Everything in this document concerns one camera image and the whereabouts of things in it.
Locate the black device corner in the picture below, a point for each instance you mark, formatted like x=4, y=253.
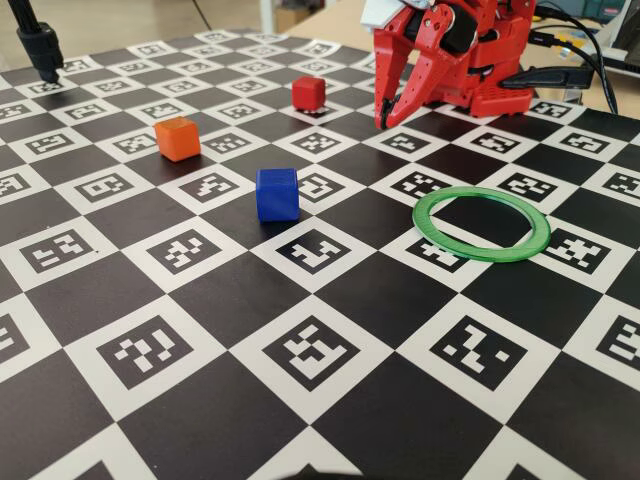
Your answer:
x=629, y=37

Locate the dark green storage case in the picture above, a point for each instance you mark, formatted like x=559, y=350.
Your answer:
x=605, y=9

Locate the red gripper, black motor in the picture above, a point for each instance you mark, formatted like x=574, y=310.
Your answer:
x=419, y=64

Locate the red robot arm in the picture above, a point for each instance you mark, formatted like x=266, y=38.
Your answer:
x=500, y=97

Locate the red cube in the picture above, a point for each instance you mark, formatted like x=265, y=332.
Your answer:
x=308, y=94

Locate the blue cube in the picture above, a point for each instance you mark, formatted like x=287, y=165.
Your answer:
x=277, y=197

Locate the white post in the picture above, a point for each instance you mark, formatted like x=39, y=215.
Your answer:
x=268, y=15

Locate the cardboard box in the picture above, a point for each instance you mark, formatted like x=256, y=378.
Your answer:
x=294, y=16

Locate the black holder edge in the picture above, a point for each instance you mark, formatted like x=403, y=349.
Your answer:
x=327, y=475

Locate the black white marker checkerboard mat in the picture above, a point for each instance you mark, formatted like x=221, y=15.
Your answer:
x=350, y=300

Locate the orange cube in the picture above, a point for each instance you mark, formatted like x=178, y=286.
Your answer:
x=177, y=140

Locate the white wrist camera with mount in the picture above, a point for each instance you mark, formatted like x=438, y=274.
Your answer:
x=380, y=15

